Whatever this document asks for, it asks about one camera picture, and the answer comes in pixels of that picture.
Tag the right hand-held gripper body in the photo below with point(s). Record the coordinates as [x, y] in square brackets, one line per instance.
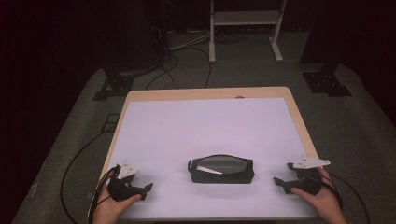
[308, 182]

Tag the white metal stand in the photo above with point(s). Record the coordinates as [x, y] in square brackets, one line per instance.
[246, 18]

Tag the person's right hand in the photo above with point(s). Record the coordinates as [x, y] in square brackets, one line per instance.
[327, 203]

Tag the white stick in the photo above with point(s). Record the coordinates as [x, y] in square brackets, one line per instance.
[208, 170]

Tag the black zipper pouch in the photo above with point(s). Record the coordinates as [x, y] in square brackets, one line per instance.
[221, 177]

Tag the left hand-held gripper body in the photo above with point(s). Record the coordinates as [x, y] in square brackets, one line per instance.
[120, 188]

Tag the white table mat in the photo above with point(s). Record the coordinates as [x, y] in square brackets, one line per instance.
[193, 130]

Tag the person's left hand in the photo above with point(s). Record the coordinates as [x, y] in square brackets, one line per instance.
[109, 210]

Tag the wooden table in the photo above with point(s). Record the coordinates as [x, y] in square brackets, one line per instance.
[202, 92]

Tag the black stand base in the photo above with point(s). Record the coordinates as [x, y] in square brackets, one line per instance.
[327, 82]
[113, 85]

